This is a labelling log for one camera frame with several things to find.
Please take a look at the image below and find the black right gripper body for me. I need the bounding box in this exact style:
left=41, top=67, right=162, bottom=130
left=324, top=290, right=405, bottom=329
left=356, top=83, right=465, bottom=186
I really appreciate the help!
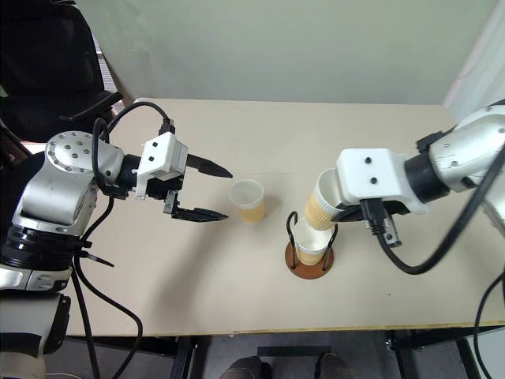
left=357, top=198, right=412, bottom=249

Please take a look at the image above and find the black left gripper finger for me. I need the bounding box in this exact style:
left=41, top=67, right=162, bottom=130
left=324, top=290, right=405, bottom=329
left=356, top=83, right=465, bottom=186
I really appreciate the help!
left=170, top=205, right=230, bottom=225
left=184, top=153, right=234, bottom=178

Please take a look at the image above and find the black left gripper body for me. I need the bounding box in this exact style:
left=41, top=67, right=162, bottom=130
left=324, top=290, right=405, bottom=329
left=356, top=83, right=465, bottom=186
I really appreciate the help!
left=144, top=172, right=186, bottom=216

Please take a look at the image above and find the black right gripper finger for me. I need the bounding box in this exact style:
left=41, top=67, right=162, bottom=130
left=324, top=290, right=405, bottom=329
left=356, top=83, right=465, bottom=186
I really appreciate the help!
left=330, top=205, right=363, bottom=225

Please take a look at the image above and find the tan and white paper cup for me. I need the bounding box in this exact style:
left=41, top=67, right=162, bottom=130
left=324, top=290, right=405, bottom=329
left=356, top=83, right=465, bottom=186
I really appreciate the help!
left=294, top=218, right=333, bottom=266
left=302, top=168, right=345, bottom=231
left=227, top=179, right=265, bottom=225

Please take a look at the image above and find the dark rounded shape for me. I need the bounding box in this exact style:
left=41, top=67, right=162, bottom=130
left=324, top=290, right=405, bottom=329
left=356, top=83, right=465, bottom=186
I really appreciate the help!
left=221, top=355, right=273, bottom=379

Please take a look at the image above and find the black office chair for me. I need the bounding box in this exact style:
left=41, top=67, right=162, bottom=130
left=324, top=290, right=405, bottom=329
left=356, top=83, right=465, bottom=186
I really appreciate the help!
left=0, top=0, right=124, bottom=137

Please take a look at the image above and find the white partition panel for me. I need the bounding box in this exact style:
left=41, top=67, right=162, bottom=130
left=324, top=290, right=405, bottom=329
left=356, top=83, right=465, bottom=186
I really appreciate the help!
left=441, top=0, right=505, bottom=124

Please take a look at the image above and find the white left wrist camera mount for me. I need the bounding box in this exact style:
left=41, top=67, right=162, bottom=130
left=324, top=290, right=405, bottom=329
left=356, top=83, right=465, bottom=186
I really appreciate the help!
left=136, top=132, right=189, bottom=200

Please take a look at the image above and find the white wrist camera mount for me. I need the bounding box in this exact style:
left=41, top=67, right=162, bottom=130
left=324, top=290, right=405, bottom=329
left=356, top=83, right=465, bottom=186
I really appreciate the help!
left=335, top=148, right=431, bottom=216
left=136, top=132, right=189, bottom=200

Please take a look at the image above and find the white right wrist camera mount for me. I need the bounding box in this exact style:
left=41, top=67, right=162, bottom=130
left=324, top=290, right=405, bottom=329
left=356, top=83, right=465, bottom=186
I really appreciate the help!
left=335, top=148, right=431, bottom=216

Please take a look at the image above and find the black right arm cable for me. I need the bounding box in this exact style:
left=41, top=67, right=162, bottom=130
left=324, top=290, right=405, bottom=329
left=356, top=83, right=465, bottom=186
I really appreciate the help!
left=360, top=145, right=505, bottom=379

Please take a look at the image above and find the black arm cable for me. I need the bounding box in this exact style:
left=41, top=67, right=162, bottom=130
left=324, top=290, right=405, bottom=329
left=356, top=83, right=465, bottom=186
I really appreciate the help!
left=70, top=101, right=177, bottom=379
left=360, top=145, right=505, bottom=379

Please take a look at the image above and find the black wire cup holder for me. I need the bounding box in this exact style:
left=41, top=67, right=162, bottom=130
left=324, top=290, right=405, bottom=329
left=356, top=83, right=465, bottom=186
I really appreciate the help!
left=284, top=211, right=339, bottom=280

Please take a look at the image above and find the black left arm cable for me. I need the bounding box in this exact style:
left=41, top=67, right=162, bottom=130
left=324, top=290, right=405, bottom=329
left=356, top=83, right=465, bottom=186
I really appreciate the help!
left=70, top=101, right=177, bottom=379

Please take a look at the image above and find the black table frame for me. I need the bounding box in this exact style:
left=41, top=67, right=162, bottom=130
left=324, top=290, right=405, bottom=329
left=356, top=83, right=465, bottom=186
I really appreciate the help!
left=62, top=326, right=505, bottom=379

